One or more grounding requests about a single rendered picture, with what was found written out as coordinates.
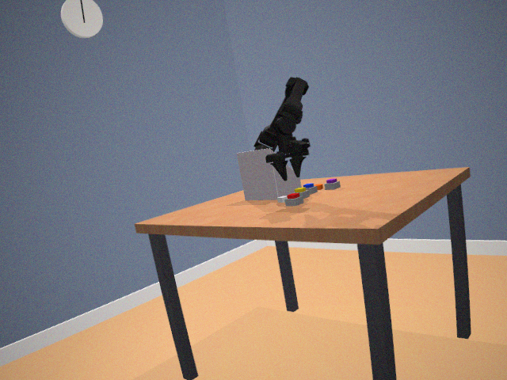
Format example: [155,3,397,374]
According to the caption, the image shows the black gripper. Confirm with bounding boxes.
[265,134,309,181]

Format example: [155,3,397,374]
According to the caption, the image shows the red button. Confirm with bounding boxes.
[284,193,304,207]

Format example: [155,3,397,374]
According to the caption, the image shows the yellow button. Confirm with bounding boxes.
[293,188,310,199]

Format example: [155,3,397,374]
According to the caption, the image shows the purple button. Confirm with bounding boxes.
[324,178,341,190]

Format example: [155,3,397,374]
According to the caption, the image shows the blue button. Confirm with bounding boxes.
[303,183,318,195]

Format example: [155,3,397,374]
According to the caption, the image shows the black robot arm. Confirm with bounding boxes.
[254,77,310,153]

